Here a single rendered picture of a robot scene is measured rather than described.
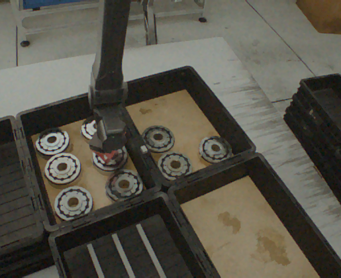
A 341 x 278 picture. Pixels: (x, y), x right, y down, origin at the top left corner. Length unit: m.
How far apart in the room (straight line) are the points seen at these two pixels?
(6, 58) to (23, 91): 1.45
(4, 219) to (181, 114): 0.64
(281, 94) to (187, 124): 1.64
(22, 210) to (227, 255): 0.56
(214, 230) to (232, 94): 0.69
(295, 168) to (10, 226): 0.97
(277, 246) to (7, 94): 1.15
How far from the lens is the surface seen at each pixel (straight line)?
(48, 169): 0.93
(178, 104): 1.11
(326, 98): 1.95
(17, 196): 0.95
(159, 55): 1.52
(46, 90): 1.39
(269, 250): 0.90
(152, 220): 0.87
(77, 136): 1.02
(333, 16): 3.58
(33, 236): 0.77
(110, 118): 0.72
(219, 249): 0.86
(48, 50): 2.81
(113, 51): 0.61
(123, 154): 0.93
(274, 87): 2.65
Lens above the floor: 1.62
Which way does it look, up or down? 51 degrees down
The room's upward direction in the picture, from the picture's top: 7 degrees clockwise
